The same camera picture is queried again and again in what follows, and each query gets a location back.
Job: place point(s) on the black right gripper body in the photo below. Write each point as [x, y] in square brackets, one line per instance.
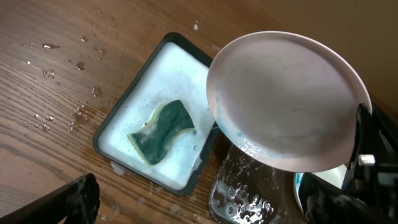
[372, 173]

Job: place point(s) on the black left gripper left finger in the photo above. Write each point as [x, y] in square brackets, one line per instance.
[76, 202]

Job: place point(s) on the dark green soapy water tray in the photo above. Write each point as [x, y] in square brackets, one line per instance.
[176, 70]

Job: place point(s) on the white plate blue smear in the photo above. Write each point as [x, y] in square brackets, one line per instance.
[286, 100]

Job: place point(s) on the dark brown serving tray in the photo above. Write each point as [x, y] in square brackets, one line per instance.
[247, 191]

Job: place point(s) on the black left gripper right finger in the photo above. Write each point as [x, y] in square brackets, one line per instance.
[322, 202]

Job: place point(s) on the yellow green scrub sponge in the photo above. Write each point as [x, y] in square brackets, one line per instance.
[154, 141]

